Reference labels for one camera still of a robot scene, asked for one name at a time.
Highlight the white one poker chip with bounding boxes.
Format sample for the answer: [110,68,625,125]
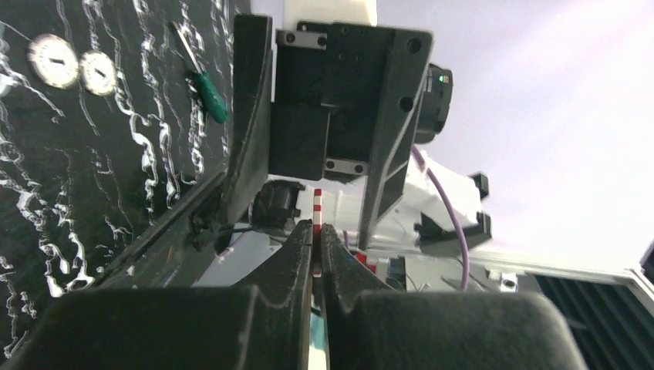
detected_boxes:
[26,34,79,89]
[79,51,117,96]

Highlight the green handle screwdriver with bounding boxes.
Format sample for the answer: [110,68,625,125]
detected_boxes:
[170,22,229,124]

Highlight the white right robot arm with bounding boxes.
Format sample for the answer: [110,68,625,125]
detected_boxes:
[211,1,491,257]

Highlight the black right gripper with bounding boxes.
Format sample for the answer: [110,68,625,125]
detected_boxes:
[218,14,453,251]

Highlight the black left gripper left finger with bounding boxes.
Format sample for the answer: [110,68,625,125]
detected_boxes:
[5,220,313,369]

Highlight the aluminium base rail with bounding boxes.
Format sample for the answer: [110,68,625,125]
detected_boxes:
[101,179,653,369]

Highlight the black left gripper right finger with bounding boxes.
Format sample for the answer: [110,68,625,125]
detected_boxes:
[321,225,586,369]

